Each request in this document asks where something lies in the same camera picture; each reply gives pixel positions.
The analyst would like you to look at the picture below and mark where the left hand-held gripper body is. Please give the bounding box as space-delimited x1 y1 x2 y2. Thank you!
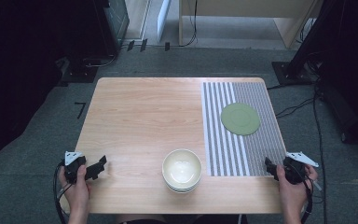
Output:
62 150 88 185

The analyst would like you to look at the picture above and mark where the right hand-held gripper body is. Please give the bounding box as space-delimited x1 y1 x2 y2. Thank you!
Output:
282 150 320 185

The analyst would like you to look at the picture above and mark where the person's right hand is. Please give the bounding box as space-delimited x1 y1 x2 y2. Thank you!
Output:
275 163 319 210

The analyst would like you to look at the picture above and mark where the person's left hand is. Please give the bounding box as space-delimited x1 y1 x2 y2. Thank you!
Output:
58 164 91 216

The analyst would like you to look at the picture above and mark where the grey white striped placemat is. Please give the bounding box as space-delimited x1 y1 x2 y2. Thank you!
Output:
200 80 287 177

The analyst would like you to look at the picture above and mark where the green round plate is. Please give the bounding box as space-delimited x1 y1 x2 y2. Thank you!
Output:
220 102 261 137

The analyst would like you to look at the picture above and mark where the cream ceramic bowl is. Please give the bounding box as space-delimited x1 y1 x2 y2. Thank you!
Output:
161 147 203 194

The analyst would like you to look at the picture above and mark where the dark glass cabinet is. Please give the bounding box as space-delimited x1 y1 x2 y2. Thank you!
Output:
101 0 131 58

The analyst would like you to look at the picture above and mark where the white panel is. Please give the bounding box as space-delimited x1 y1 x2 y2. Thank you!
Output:
156 0 172 44

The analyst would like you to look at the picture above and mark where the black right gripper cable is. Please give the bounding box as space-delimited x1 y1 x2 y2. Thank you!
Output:
299 167 315 224

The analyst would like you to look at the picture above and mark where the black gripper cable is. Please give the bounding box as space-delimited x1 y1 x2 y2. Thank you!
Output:
52 160 73 224
299 167 315 224

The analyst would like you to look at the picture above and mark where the black floor cable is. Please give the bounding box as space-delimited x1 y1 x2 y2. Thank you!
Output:
310 83 329 224
274 96 316 119

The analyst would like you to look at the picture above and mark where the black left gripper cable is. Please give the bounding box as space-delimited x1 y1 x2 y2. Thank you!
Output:
52 160 73 224

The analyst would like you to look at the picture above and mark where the black stand with base plate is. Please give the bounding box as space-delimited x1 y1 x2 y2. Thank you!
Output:
271 0 339 87
60 55 100 84

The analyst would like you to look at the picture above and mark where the black hanging cable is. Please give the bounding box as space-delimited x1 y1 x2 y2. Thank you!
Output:
180 0 199 49

